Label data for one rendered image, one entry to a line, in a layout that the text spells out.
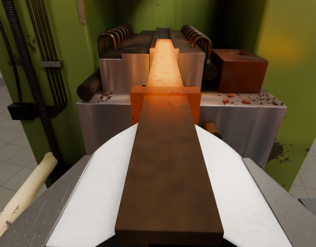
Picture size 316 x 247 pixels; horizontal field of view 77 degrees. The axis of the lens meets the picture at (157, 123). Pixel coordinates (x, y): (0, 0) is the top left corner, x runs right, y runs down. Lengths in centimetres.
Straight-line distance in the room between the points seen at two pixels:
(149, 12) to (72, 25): 38
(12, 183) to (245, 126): 160
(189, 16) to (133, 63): 51
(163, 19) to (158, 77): 69
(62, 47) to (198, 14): 52
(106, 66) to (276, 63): 42
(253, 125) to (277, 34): 26
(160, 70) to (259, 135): 28
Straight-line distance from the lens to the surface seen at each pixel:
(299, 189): 172
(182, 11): 86
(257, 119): 41
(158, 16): 86
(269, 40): 59
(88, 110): 38
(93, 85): 39
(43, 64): 60
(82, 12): 55
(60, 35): 58
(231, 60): 41
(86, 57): 57
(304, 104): 70
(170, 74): 19
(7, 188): 173
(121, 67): 40
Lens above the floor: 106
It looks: 30 degrees down
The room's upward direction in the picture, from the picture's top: straight up
